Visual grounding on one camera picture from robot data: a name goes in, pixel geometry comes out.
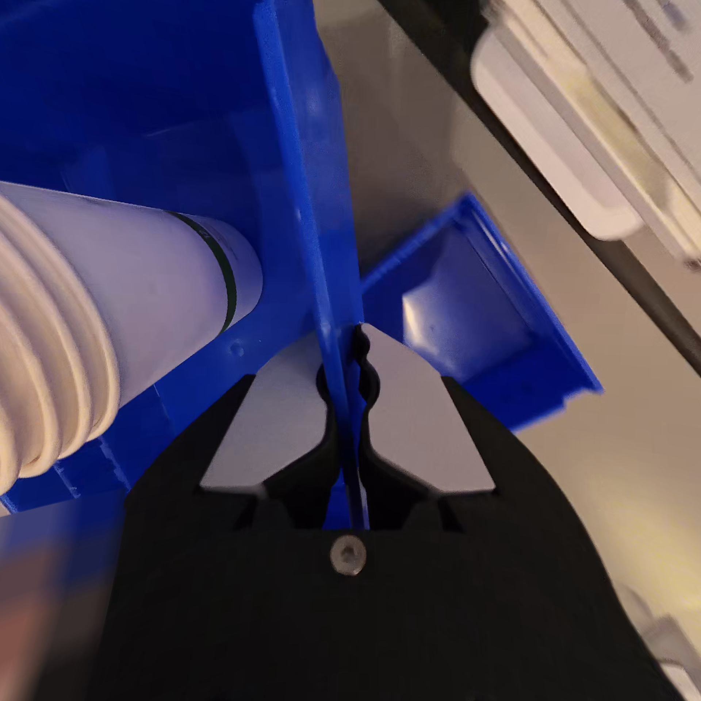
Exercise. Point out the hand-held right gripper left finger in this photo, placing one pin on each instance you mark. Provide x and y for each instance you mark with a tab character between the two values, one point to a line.
268	427

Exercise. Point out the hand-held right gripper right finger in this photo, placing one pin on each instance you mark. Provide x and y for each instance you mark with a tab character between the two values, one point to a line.
427	427

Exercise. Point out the blue plastic bin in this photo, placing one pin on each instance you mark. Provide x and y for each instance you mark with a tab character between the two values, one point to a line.
164	88
471	307

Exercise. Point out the stack of nested white cups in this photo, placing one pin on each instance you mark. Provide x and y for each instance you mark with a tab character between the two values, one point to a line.
110	285

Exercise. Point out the white board stand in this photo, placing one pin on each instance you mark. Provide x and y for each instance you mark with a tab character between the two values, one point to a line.
548	142

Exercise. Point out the wooden instruction board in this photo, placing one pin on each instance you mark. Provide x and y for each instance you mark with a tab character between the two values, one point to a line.
635	66

